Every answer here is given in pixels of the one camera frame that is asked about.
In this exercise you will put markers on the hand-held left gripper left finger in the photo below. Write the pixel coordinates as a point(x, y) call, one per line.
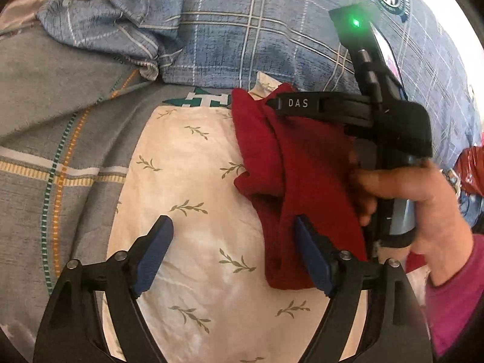
point(153, 261)

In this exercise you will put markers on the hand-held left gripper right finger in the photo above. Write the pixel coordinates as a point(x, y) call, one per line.
point(312, 257)

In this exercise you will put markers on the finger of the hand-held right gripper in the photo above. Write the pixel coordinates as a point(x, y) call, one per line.
point(298, 103)

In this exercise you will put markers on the red knit sweater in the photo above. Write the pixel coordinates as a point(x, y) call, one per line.
point(302, 166)

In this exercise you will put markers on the person's right hand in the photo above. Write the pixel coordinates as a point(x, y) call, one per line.
point(435, 204)

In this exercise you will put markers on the white leaf-print cloth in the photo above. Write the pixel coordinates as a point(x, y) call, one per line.
point(196, 196)

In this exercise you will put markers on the red plastic bag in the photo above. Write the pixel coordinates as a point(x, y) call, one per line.
point(472, 166)

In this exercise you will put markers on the patterned blue cloth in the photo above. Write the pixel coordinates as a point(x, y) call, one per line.
point(469, 206)

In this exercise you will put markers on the grey striped blanket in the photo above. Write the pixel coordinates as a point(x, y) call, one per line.
point(37, 121)

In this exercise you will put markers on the crumpled blue plaid cloth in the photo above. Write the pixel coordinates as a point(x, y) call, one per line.
point(94, 19)

